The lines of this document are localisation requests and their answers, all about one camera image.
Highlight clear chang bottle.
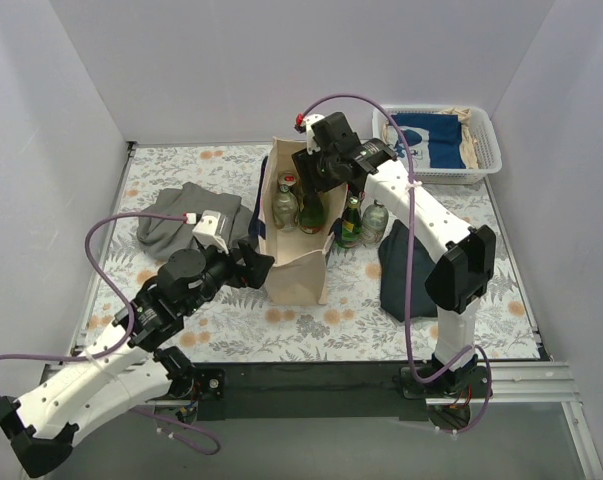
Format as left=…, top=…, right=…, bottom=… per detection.
left=272, top=184, right=298, bottom=231
left=360, top=200, right=389, bottom=245

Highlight blue printed cloth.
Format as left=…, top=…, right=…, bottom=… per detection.
left=392, top=113, right=466, bottom=170

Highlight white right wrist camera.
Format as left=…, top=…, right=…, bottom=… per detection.
left=294, top=113, right=325, bottom=154

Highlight beige cloth in basket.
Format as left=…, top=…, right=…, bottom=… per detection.
left=439, top=107, right=479, bottom=169

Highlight white plastic basket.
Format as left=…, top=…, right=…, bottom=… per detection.
left=372, top=105, right=502, bottom=185

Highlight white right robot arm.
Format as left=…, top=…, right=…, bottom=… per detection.
left=292, top=112, right=496, bottom=398

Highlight green perrier bottle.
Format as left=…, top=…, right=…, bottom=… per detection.
left=299, top=193, right=326, bottom=234
left=336, top=195, right=362, bottom=249

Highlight red tab drink can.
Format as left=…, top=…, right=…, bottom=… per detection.
left=278, top=171, right=298, bottom=188

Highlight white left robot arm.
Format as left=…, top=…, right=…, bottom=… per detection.
left=0, top=241, right=274, bottom=478

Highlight beige canvas tote bag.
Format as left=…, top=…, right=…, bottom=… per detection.
left=249, top=138, right=347, bottom=306

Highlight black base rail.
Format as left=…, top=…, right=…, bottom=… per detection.
left=150, top=359, right=492, bottom=424

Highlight dark folded shorts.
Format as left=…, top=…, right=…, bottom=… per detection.
left=377, top=220, right=437, bottom=323

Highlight grey folded cloth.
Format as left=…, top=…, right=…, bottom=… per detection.
left=136, top=181, right=255, bottom=261

